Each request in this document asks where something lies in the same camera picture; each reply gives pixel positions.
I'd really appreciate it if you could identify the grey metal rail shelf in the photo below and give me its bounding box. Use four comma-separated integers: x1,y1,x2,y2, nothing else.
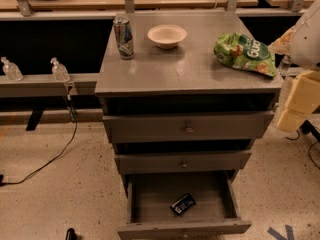
0,73,98,98

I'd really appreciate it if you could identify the grey open bottom drawer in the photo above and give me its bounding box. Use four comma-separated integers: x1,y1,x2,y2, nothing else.
118,171,251,240

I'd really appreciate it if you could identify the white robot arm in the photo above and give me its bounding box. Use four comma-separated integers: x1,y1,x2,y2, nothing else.
268,0,320,132

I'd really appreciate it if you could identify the black object floor bottom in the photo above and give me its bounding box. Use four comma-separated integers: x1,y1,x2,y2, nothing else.
65,228,77,240

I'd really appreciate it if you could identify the clear water bottle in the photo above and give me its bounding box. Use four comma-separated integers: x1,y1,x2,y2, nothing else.
278,55,292,75

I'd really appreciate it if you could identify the white paper bowl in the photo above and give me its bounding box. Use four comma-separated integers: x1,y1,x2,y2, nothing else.
147,25,187,49

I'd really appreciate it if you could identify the black floor cable left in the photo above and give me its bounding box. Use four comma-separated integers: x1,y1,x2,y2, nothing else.
0,83,79,187

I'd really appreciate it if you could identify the grey wooden drawer cabinet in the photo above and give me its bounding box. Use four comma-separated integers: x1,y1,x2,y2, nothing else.
94,10,284,198

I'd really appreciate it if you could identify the black cable and plug right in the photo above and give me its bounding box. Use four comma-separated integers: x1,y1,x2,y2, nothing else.
285,119,320,170

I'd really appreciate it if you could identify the tall drink can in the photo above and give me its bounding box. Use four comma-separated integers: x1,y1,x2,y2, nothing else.
113,16,134,59

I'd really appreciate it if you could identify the clear pump bottle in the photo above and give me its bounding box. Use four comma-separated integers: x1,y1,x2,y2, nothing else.
1,57,23,81
50,57,70,82

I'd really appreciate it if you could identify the green snack bag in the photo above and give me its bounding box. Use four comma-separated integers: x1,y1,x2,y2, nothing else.
213,33,276,78

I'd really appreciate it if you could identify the grey top drawer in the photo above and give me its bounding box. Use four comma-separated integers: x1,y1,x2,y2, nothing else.
103,111,274,144

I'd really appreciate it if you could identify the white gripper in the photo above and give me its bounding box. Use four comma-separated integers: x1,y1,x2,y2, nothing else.
276,70,320,132

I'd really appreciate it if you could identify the grey middle drawer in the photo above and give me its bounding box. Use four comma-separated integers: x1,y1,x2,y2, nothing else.
114,151,251,175

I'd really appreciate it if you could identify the dark blue rxbar wrapper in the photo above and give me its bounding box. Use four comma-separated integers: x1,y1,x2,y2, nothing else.
170,193,196,216

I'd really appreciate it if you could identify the clear pump bottle far left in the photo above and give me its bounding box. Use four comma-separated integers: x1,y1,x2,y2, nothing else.
1,57,23,81

